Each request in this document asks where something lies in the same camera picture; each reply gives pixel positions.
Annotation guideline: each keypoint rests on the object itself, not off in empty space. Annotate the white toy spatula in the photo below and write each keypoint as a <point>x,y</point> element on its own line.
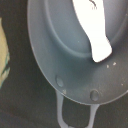
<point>91,16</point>

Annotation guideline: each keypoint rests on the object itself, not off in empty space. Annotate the grey toy pot with handles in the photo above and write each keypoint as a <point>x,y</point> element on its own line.
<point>62,51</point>

